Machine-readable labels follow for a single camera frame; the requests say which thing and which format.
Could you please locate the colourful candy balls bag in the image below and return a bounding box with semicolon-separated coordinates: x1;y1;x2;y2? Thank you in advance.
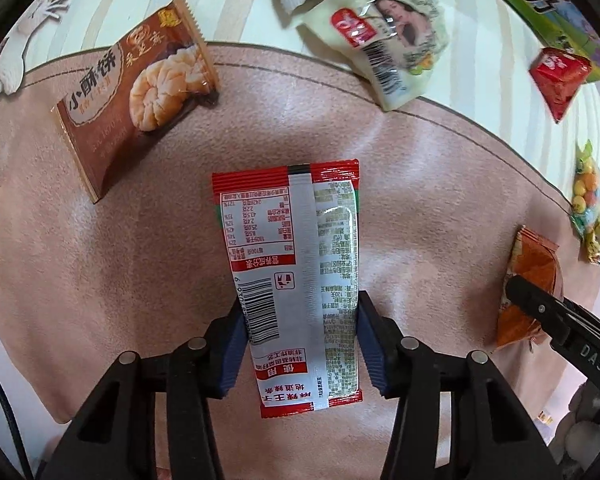
570;140;600;240

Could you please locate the cream woman picture packet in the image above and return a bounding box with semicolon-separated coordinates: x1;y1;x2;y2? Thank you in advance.
303;0;449;110

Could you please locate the brown pastry packet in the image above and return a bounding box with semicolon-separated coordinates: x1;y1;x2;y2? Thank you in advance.
54;0;220;203

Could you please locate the red triangular snack packet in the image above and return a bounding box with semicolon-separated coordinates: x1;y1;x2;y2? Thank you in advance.
529;47;592;124

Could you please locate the red white spicy strip packet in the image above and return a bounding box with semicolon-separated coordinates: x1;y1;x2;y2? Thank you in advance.
212;159;362;418

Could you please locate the small orange snack packet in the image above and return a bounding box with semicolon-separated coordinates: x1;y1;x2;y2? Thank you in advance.
495;226;564;349

